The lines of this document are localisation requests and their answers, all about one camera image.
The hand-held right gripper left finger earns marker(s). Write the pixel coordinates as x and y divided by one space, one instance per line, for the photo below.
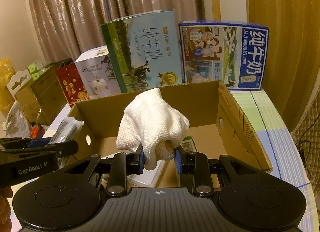
140 162

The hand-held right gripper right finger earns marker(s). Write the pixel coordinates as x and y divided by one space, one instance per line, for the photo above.
178 162

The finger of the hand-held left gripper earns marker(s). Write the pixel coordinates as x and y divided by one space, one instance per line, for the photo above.
65 148
40 142

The clear plastic box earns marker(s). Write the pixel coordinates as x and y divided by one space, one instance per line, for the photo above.
145 178

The clear plastic packet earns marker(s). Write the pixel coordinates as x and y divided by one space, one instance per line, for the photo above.
67 128

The green medicine box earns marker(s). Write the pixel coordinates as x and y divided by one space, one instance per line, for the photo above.
187 143

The white knitted cloth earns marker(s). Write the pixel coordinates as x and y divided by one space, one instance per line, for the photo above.
150 122

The brown cardboard box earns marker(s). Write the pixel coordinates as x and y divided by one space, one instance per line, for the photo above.
200 107

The person's left hand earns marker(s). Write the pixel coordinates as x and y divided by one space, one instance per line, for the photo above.
5 204

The silver plastic bag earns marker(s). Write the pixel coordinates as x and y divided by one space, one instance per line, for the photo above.
16 122

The small brown carton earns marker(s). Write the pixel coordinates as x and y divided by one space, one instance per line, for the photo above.
27 107

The large brown carton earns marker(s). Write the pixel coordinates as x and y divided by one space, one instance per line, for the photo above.
47 97

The red gift box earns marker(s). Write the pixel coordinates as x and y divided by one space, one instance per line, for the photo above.
70 84

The yellow plastic bag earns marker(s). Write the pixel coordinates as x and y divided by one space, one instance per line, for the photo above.
6 84

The white cardboard cutout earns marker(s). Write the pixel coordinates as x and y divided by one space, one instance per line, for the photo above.
18 78

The green tissue packs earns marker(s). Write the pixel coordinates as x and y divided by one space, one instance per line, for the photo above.
35 68

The white humidifier box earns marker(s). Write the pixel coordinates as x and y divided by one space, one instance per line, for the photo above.
95 72

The black paper bag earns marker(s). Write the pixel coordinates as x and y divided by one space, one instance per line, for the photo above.
62 63

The green milk carton box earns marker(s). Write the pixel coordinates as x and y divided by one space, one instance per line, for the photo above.
145 47

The blue milk carton box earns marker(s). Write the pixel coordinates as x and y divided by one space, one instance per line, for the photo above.
250 54

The quilted cover chair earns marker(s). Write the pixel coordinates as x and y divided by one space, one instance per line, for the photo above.
310 127

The beige curtain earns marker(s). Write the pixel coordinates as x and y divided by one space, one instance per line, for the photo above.
75 9

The wooden wardrobe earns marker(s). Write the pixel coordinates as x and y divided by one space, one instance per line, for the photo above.
282 47

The wooden slat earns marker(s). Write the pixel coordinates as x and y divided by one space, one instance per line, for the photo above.
215 2

